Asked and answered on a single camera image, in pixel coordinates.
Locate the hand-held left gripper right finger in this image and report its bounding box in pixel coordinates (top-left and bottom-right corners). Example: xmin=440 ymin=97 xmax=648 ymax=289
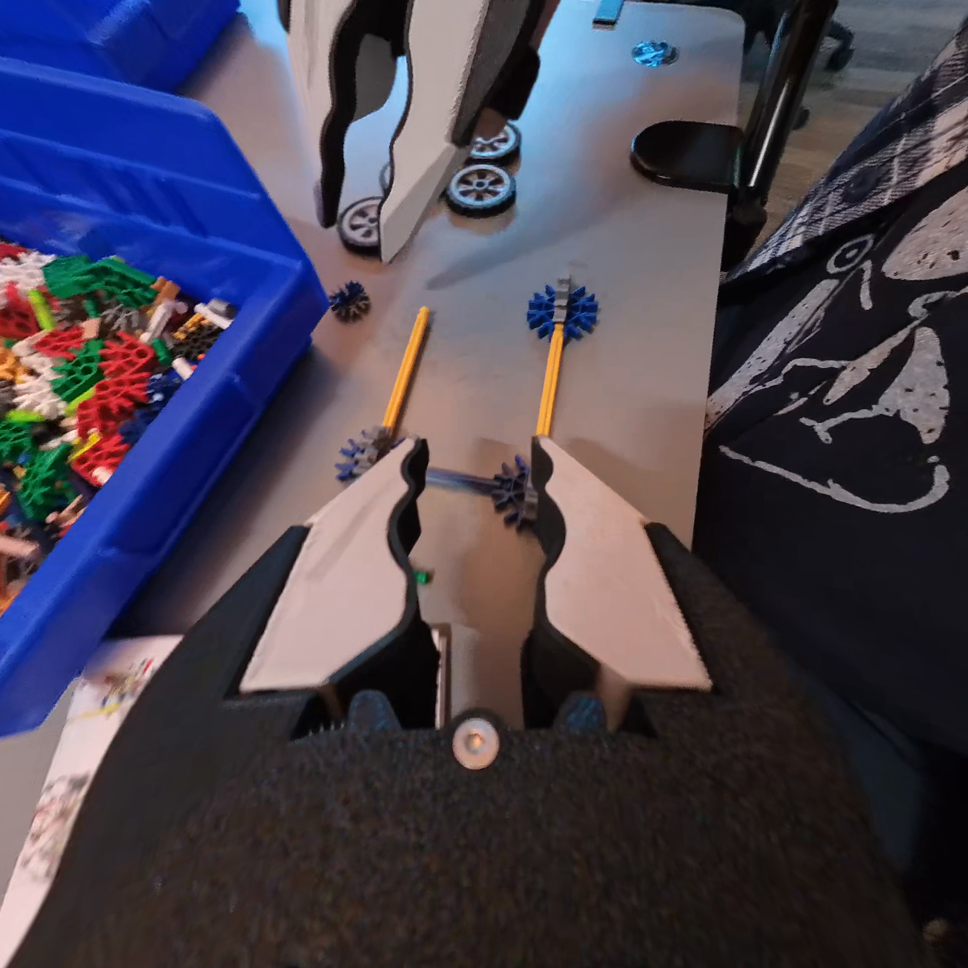
xmin=529 ymin=435 xmax=713 ymax=695

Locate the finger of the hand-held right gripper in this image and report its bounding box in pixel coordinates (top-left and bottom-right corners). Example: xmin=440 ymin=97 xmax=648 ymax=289
xmin=287 ymin=0 xmax=413 ymax=229
xmin=377 ymin=0 xmax=532 ymax=266

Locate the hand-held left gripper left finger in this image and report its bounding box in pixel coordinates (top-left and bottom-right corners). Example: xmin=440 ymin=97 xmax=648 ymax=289
xmin=238 ymin=435 xmax=431 ymax=695

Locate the blue grey connector hub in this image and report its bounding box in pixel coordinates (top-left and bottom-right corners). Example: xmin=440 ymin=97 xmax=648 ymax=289
xmin=490 ymin=454 xmax=541 ymax=529
xmin=525 ymin=276 xmax=600 ymax=341
xmin=334 ymin=425 xmax=405 ymax=482

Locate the blue plastic rod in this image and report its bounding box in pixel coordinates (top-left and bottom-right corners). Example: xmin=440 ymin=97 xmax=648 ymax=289
xmin=425 ymin=467 xmax=500 ymax=496

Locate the blue plastic bin with pieces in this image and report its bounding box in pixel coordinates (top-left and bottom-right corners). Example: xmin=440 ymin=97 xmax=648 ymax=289
xmin=0 ymin=56 xmax=330 ymax=738

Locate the yellow plastic rod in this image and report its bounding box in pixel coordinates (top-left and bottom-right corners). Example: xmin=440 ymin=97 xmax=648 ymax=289
xmin=380 ymin=305 xmax=432 ymax=432
xmin=534 ymin=325 xmax=567 ymax=440

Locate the grey toy wheel black tyre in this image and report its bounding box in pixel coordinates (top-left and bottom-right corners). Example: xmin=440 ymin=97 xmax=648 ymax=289
xmin=465 ymin=119 xmax=524 ymax=169
xmin=442 ymin=162 xmax=519 ymax=220
xmin=336 ymin=195 xmax=387 ymax=258

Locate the empty blue plastic bin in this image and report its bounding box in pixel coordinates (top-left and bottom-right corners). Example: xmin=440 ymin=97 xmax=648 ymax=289
xmin=0 ymin=0 xmax=243 ymax=95

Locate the small blue grey connector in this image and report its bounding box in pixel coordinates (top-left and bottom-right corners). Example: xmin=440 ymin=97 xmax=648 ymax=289
xmin=327 ymin=280 xmax=373 ymax=324

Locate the black clamp pole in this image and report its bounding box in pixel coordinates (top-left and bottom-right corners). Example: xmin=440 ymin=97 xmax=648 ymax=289
xmin=722 ymin=0 xmax=840 ymax=269

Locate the person's dark printed t-shirt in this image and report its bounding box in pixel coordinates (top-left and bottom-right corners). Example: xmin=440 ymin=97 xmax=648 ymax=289
xmin=696 ymin=174 xmax=968 ymax=757

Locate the white instruction booklet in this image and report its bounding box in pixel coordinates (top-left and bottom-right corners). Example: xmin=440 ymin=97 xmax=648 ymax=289
xmin=15 ymin=622 xmax=455 ymax=901

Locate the pile of colourful construction pieces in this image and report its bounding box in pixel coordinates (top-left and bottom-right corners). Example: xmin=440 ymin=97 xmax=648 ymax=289
xmin=0 ymin=242 xmax=239 ymax=614

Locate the person's plaid overshirt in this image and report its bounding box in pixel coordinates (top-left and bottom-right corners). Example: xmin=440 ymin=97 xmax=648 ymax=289
xmin=718 ymin=15 xmax=968 ymax=304

